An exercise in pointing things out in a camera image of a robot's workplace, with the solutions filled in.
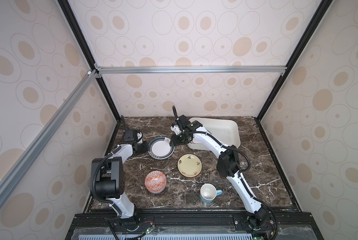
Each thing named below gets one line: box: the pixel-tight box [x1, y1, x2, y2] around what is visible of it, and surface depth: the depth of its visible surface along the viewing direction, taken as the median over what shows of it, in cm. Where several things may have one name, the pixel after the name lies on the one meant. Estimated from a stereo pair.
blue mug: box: [200, 183, 223, 204], surface depth 78 cm
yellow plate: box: [177, 153, 203, 178], surface depth 94 cm
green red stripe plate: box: [148, 136, 175, 160], surface depth 102 cm
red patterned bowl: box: [144, 170, 167, 194], surface depth 85 cm
